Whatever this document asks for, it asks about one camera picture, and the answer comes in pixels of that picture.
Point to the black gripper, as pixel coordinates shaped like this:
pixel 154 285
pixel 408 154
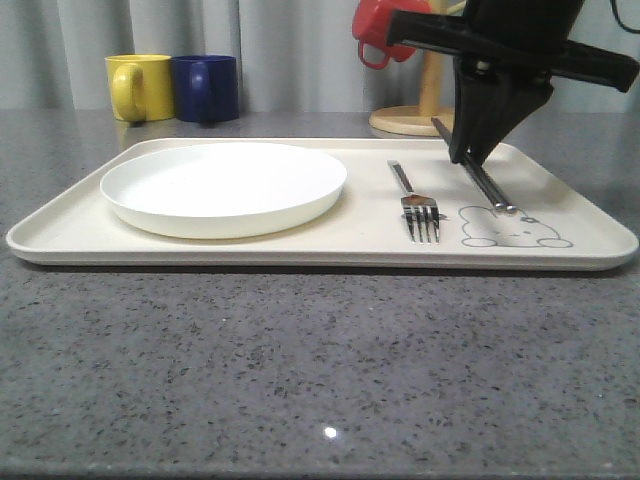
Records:
pixel 532 34

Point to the silver fork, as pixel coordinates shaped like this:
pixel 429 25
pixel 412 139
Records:
pixel 421 213

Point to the beige rabbit serving tray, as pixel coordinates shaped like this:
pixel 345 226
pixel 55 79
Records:
pixel 555 228

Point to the dark blue mug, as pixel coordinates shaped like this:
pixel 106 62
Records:
pixel 205 88

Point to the yellow mug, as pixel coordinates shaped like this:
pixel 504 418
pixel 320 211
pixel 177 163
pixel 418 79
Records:
pixel 140 87

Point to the silver metal chopstick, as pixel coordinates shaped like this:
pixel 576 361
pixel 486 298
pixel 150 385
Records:
pixel 445 135
pixel 496 197

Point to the red mug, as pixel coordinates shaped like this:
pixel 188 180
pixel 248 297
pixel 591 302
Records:
pixel 370 26

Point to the wooden mug tree stand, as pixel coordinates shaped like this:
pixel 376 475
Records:
pixel 416 119

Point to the white round plate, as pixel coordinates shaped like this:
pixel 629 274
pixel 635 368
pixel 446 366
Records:
pixel 224 191

